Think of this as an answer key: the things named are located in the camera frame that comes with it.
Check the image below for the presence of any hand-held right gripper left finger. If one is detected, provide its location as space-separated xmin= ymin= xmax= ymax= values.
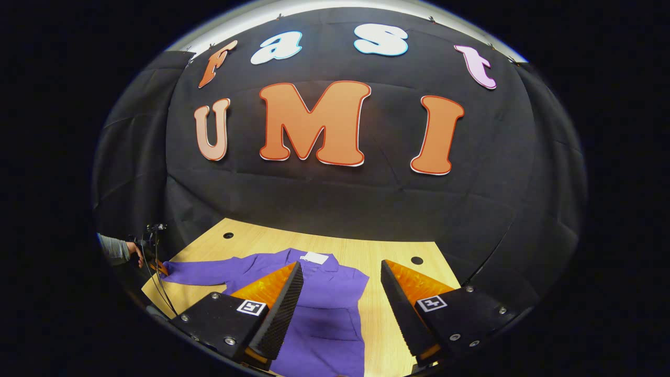
xmin=170 ymin=261 xmax=304 ymax=372

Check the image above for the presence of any thin black cable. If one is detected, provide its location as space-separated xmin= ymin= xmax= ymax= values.
xmin=140 ymin=230 xmax=180 ymax=318

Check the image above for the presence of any black backdrop cloth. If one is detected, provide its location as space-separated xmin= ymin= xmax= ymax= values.
xmin=93 ymin=6 xmax=588 ymax=315

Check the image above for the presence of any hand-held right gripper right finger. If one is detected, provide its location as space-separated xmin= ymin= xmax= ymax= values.
xmin=381 ymin=259 xmax=519 ymax=373

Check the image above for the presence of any purple shirt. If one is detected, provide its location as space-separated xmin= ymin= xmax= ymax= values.
xmin=160 ymin=248 xmax=371 ymax=377

